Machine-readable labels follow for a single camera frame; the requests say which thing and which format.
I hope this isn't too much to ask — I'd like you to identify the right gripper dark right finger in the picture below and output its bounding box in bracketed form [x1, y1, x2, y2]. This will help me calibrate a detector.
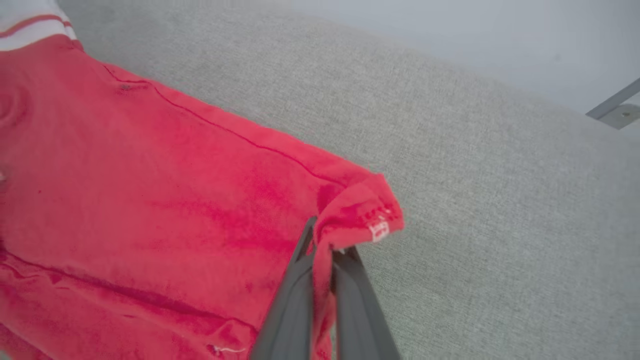
[330, 245, 402, 360]

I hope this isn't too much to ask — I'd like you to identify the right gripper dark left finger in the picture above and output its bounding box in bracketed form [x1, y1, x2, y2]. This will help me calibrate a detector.
[249, 215, 319, 360]

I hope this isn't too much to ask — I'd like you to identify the grey metal bar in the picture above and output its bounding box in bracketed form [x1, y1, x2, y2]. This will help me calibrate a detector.
[585, 77, 640, 120]

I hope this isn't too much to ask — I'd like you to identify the red and white jersey shirt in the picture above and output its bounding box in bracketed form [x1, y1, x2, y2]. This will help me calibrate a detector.
[0, 0, 405, 360]

